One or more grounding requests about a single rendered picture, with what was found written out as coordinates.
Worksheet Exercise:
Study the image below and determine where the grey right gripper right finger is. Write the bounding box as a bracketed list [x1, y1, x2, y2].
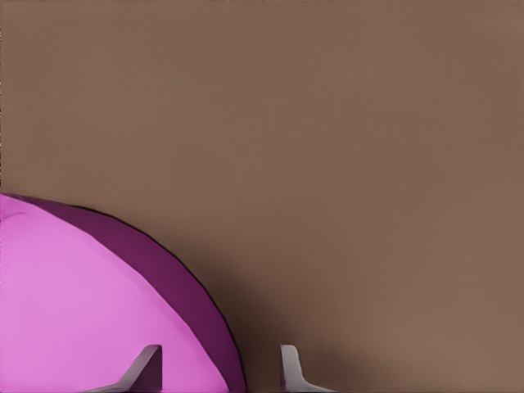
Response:
[280, 344, 341, 393]

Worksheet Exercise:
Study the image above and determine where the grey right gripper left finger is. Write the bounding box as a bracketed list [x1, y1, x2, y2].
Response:
[84, 344, 163, 393]

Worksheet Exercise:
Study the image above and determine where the pink plate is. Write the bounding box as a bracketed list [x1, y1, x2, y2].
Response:
[0, 192, 247, 393]

